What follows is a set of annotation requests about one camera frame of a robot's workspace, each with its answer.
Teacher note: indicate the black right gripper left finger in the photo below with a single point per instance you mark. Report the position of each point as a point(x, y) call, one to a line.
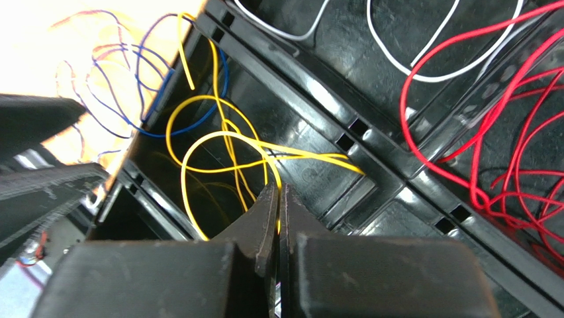
point(252, 272)

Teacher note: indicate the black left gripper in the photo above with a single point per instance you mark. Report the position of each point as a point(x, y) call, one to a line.
point(31, 200)

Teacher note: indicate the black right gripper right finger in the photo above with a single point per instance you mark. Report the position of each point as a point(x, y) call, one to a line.
point(312, 263)

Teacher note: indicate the black compartment organizer tray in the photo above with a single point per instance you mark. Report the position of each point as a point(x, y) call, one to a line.
point(335, 92)

